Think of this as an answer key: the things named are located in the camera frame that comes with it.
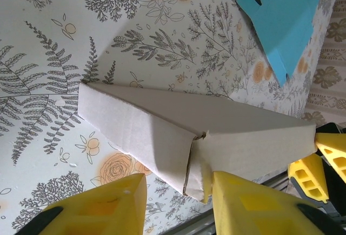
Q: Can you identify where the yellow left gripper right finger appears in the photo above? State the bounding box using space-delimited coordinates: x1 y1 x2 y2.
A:
201 170 338 235

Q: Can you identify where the blue paper box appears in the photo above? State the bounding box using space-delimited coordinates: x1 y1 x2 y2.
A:
235 0 329 87

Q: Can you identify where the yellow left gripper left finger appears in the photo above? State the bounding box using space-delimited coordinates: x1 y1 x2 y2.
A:
12 173 148 235

